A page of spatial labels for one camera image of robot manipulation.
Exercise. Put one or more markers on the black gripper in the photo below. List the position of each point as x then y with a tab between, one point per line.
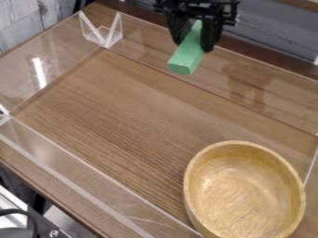
217	11

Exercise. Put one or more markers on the green rectangular block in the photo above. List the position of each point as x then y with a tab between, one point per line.
188	56

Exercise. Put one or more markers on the brown wooden bowl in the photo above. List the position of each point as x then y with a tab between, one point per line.
244	192

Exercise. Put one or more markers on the clear acrylic corner bracket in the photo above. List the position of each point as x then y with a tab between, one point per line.
105	36

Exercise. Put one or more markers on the clear acrylic barrier wall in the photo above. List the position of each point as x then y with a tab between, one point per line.
102	125

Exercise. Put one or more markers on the black table frame bracket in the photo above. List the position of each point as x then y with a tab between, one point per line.
58	225

